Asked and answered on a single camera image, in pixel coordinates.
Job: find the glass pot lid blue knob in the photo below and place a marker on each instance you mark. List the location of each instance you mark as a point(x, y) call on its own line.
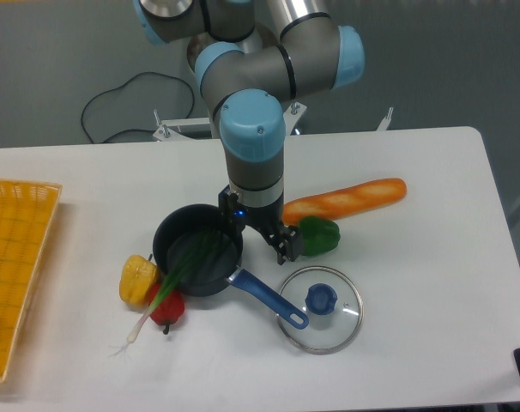
point(331, 302)

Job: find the orange baguette bread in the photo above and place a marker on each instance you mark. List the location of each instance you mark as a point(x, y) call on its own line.
point(334, 205)

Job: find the green spring onion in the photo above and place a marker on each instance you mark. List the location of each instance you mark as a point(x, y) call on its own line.
point(174, 279)

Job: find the yellow woven basket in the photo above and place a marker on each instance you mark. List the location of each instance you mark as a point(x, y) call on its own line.
point(27, 209)

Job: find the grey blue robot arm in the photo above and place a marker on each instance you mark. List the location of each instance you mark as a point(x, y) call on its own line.
point(246, 92)

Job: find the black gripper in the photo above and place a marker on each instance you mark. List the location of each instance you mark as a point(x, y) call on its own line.
point(266, 220)

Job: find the green bell pepper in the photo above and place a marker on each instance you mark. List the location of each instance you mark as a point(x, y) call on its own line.
point(319, 235)

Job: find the red bell pepper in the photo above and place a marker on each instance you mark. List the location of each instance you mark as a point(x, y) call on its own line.
point(168, 311)

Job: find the dark saucepan blue handle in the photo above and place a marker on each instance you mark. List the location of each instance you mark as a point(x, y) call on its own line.
point(227, 271)

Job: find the yellow bell pepper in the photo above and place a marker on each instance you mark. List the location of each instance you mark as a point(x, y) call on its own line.
point(137, 277)

